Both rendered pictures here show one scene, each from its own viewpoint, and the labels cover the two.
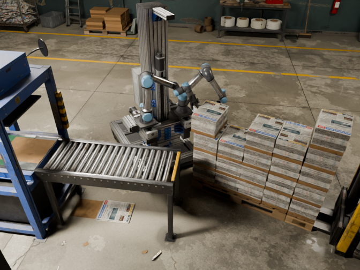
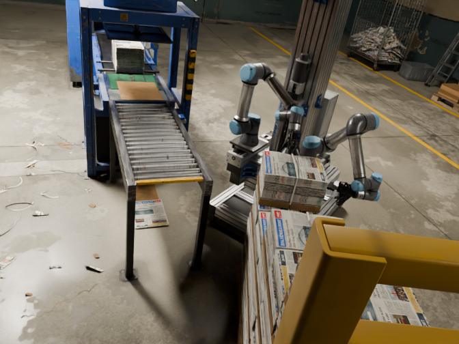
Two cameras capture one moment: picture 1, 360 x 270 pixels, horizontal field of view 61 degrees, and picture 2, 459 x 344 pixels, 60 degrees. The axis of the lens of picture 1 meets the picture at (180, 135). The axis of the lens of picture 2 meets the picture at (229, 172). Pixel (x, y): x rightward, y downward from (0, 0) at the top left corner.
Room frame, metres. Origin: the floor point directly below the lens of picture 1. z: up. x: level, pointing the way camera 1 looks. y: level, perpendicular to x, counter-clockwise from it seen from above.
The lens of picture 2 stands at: (1.44, -1.93, 2.20)
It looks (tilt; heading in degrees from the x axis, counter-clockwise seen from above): 31 degrees down; 58
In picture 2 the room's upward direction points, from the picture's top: 10 degrees clockwise
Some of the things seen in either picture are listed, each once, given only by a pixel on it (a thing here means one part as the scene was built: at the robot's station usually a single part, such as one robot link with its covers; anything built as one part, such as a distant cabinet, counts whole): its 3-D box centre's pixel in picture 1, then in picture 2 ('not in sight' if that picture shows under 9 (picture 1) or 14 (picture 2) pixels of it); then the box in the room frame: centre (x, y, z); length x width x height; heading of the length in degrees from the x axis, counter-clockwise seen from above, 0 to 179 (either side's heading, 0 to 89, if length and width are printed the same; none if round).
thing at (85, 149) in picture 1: (80, 158); (146, 119); (2.38, 1.02, 0.77); 0.47 x 0.05 x 0.05; 172
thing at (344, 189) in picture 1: (338, 214); not in sight; (2.17, -1.71, 0.20); 0.62 x 0.05 x 0.30; 153
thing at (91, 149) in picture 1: (85, 158); (147, 122); (2.37, 0.95, 0.77); 0.47 x 0.05 x 0.05; 172
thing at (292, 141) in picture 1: (292, 142); (316, 295); (2.47, -1.14, 0.95); 0.38 x 0.29 x 0.23; 153
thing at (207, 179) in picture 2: (119, 148); (184, 140); (2.59, 0.66, 0.74); 1.34 x 0.05 x 0.12; 82
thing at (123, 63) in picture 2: not in sight; (128, 54); (2.55, 2.27, 0.93); 0.38 x 0.30 x 0.26; 82
